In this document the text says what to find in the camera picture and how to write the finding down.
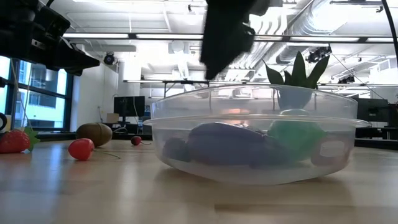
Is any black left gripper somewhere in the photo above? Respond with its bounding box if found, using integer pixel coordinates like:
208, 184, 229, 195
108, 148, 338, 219
0, 0, 101, 76

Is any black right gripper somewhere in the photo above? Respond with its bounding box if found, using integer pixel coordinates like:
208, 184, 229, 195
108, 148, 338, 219
200, 0, 256, 80

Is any brown toy kiwi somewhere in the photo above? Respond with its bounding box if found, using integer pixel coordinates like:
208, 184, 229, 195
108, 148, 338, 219
75, 122, 113, 147

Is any bright red toy cherry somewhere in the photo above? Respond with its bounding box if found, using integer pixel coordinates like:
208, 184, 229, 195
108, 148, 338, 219
67, 138, 121, 162

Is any purple toy eggplant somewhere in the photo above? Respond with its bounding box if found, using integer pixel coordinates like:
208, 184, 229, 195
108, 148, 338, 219
163, 121, 292, 169

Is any dark red toy cherry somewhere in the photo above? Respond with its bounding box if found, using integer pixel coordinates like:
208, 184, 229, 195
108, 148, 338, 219
130, 136, 152, 146

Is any red toy strawberry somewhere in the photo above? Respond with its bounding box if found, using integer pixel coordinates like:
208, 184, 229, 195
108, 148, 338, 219
0, 126, 41, 155

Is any green toy pepper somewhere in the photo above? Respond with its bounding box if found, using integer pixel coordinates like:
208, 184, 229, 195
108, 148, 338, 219
267, 108, 328, 163

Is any clear plastic container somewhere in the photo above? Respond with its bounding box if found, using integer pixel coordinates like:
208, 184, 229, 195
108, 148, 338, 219
143, 83, 373, 187

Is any long ceiling light strip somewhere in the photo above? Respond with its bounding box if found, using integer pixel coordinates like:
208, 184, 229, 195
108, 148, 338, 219
62, 32, 398, 44

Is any black framed window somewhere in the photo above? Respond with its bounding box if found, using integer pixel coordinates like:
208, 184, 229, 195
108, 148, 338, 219
0, 55, 74, 131

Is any small black computer monitor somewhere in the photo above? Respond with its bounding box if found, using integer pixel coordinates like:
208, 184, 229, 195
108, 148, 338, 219
113, 95, 146, 118

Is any snake plant in white pot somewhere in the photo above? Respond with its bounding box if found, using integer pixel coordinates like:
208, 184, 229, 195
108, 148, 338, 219
262, 51, 330, 111

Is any wide black computer monitor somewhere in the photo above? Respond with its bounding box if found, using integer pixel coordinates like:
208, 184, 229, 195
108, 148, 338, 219
351, 98, 389, 123

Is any black office desk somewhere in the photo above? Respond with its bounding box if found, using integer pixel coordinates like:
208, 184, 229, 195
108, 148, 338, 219
354, 126, 398, 141

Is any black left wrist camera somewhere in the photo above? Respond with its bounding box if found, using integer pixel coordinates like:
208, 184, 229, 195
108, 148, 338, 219
37, 5, 72, 37

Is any black aluminium table frame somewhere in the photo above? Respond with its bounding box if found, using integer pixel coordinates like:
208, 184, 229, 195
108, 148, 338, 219
0, 130, 398, 151

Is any silver ventilation duct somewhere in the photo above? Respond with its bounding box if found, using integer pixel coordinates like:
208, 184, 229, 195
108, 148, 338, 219
273, 0, 346, 65

